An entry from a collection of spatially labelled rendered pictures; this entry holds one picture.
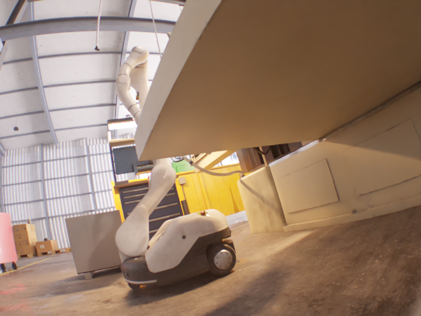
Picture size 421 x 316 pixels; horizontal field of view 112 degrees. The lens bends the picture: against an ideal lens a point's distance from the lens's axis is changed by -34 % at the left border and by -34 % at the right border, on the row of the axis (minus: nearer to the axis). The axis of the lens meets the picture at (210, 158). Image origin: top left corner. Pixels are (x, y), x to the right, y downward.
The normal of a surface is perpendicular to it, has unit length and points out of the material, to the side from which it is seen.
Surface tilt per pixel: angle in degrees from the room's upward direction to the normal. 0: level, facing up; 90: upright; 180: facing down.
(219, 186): 90
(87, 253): 90
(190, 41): 90
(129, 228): 90
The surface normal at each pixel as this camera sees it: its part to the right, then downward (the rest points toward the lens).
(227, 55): 0.26, 0.94
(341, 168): -0.86, 0.12
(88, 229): 0.44, -0.33
